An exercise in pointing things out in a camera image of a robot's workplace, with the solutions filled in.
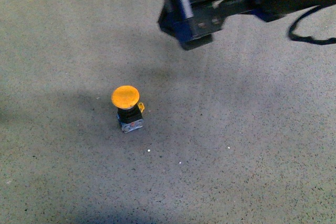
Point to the yellow mushroom push button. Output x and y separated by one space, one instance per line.
129 108

